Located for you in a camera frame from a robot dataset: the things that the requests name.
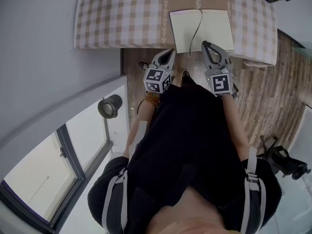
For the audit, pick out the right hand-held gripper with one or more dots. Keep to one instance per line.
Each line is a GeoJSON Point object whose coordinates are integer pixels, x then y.
{"type": "Point", "coordinates": [220, 84]}

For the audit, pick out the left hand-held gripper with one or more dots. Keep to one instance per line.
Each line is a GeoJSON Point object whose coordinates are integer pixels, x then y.
{"type": "Point", "coordinates": [156, 79]}

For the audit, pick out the notebook with teal cover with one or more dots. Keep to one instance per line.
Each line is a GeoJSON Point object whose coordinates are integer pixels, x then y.
{"type": "Point", "coordinates": [214, 28]}

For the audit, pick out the person's right forearm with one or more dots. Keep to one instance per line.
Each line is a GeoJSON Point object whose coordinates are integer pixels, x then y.
{"type": "Point", "coordinates": [231, 116]}

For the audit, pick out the person's left forearm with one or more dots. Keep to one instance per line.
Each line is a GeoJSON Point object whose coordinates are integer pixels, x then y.
{"type": "Point", "coordinates": [147, 112]}

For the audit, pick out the person's left shoe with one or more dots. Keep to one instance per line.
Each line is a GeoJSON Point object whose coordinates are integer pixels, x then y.
{"type": "Point", "coordinates": [143, 66]}

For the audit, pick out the person's shoe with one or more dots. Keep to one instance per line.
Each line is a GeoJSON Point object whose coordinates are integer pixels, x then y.
{"type": "Point", "coordinates": [143, 66]}
{"type": "Point", "coordinates": [186, 75]}

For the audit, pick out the person's right shoe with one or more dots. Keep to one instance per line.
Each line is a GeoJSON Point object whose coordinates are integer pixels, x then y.
{"type": "Point", "coordinates": [186, 75]}

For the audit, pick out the beige checkered tablecloth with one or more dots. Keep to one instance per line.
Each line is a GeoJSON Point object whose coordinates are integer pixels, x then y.
{"type": "Point", "coordinates": [117, 21]}

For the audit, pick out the person's black knit garment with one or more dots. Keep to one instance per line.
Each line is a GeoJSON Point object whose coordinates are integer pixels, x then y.
{"type": "Point", "coordinates": [190, 135]}

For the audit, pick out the frosted glass panel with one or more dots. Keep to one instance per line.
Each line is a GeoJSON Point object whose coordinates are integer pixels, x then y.
{"type": "Point", "coordinates": [303, 49]}

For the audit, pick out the white cabinet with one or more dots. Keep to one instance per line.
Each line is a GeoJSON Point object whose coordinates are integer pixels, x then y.
{"type": "Point", "coordinates": [307, 130]}

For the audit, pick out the black office chair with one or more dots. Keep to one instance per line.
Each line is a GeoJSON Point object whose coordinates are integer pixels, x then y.
{"type": "Point", "coordinates": [285, 161]}

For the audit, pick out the person's neck and chin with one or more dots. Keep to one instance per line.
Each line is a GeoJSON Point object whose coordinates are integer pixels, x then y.
{"type": "Point", "coordinates": [187, 213]}

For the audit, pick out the black framed window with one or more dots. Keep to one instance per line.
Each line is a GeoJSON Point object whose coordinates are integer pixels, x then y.
{"type": "Point", "coordinates": [36, 179]}

